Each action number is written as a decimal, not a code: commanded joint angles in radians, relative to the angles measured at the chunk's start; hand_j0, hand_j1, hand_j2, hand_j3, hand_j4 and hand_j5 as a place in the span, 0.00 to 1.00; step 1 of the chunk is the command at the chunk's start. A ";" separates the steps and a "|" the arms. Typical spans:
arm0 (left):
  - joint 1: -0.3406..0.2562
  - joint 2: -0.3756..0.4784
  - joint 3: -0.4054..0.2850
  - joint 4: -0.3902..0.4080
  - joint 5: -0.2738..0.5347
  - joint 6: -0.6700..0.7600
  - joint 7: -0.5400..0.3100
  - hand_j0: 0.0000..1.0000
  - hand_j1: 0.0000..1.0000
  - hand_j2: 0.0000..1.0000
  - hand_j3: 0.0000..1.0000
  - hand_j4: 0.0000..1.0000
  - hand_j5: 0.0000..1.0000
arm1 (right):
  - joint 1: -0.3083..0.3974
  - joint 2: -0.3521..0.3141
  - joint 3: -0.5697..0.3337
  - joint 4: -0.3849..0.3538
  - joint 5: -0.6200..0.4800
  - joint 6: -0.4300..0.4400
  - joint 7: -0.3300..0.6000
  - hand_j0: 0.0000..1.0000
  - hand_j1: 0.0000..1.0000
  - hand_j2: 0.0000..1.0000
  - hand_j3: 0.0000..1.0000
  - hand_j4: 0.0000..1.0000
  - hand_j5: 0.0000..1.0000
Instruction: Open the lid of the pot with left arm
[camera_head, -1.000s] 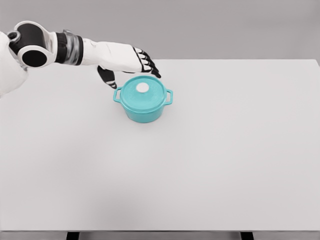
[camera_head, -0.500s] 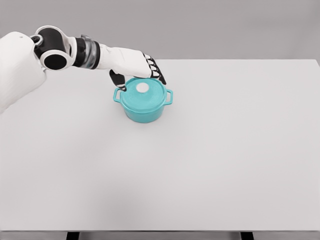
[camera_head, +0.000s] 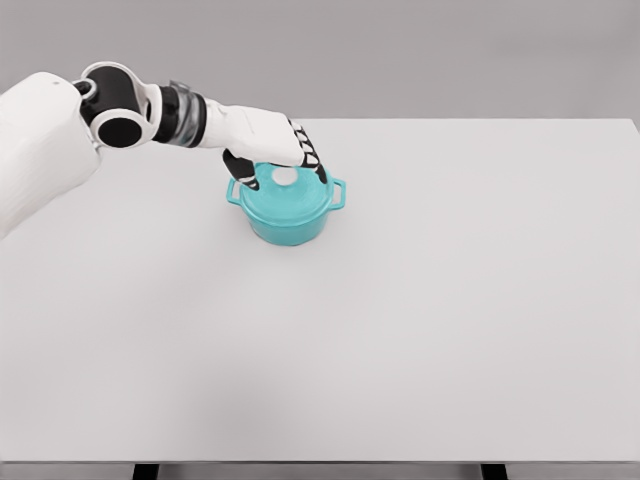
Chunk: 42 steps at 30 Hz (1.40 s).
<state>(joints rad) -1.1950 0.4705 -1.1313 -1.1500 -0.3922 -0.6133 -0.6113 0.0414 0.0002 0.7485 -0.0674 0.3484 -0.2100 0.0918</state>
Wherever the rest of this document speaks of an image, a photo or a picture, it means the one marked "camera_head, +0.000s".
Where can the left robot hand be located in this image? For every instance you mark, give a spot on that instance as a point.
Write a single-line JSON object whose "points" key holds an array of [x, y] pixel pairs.
{"points": [[265, 137]]}

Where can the teal pot lid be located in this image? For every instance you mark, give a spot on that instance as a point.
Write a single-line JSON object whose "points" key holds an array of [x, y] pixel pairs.
{"points": [[287, 200]]}

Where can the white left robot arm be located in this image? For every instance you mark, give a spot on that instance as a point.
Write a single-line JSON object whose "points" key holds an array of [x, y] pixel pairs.
{"points": [[45, 130]]}

